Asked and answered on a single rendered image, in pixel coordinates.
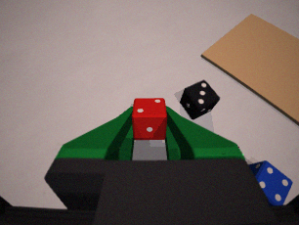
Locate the black die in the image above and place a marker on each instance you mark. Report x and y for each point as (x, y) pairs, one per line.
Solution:
(199, 99)

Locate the tan flat mat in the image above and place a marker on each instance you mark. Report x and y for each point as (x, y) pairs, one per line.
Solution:
(264, 59)

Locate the blue die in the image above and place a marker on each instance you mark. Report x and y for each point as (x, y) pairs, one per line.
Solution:
(274, 183)

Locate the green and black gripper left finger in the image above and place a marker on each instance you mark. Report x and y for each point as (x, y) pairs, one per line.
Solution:
(103, 141)

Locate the red die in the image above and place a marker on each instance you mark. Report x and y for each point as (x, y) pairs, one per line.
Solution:
(149, 119)

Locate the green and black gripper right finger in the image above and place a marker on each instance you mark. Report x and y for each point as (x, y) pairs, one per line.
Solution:
(195, 141)

